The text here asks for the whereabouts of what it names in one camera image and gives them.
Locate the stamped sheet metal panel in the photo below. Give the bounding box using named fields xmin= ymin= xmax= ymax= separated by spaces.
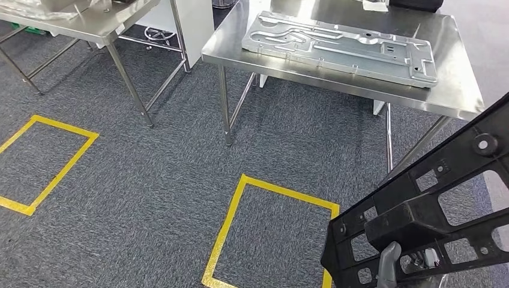
xmin=241 ymin=10 xmax=438 ymax=89

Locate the steel table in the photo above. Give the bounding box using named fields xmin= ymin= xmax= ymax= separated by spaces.
xmin=0 ymin=0 xmax=193 ymax=129

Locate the green plastic crate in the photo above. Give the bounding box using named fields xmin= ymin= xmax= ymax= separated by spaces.
xmin=10 ymin=22 xmax=52 ymax=37

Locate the black case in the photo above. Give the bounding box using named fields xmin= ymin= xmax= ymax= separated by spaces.
xmin=387 ymin=0 xmax=445 ymax=13

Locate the white cabinet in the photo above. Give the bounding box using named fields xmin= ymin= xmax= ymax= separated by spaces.
xmin=135 ymin=0 xmax=215 ymax=69

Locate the chrome chair base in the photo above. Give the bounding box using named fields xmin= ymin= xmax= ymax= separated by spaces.
xmin=143 ymin=26 xmax=176 ymax=51

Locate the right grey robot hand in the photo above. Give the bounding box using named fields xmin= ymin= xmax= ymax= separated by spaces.
xmin=375 ymin=241 xmax=441 ymax=288

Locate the steel workbench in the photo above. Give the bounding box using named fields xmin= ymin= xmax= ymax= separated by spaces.
xmin=200 ymin=0 xmax=486 ymax=176

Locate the black plastic panel part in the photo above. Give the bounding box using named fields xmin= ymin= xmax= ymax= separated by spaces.
xmin=320 ymin=92 xmax=509 ymax=288

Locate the clear plastic bag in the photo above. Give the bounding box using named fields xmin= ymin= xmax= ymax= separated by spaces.
xmin=0 ymin=0 xmax=112 ymax=20

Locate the white paper sheet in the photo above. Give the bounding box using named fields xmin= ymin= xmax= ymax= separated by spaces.
xmin=361 ymin=0 xmax=390 ymax=13

